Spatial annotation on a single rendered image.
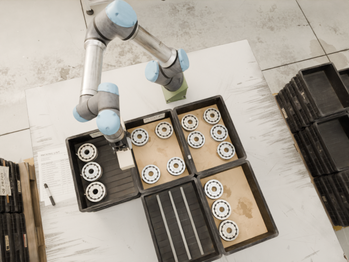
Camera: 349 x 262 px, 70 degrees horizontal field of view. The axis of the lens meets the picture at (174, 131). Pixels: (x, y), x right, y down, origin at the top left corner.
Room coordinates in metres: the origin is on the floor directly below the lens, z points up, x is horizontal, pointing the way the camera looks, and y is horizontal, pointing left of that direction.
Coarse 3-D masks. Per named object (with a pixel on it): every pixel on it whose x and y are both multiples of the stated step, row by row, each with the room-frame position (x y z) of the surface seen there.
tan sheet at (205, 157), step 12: (204, 108) 0.63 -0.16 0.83; (216, 108) 0.64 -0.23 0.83; (180, 120) 0.53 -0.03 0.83; (204, 132) 0.48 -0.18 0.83; (204, 144) 0.41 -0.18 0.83; (216, 144) 0.42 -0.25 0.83; (192, 156) 0.32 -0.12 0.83; (204, 156) 0.33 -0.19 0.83; (216, 156) 0.34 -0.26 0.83; (204, 168) 0.27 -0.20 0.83
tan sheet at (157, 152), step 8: (160, 120) 0.51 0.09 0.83; (168, 120) 0.52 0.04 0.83; (136, 128) 0.44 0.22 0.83; (144, 128) 0.45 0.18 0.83; (152, 128) 0.45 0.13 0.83; (152, 136) 0.41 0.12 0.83; (152, 144) 0.36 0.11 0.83; (160, 144) 0.37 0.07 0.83; (168, 144) 0.38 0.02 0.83; (176, 144) 0.38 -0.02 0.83; (136, 152) 0.30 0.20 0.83; (144, 152) 0.31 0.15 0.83; (152, 152) 0.31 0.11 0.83; (160, 152) 0.32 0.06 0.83; (168, 152) 0.33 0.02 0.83; (176, 152) 0.33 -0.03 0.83; (136, 160) 0.25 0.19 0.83; (144, 160) 0.26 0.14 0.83; (152, 160) 0.27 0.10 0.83; (160, 160) 0.28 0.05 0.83; (160, 168) 0.23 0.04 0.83; (160, 176) 0.19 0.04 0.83; (168, 176) 0.19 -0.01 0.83; (176, 176) 0.20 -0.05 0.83; (144, 184) 0.13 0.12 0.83; (152, 184) 0.14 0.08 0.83
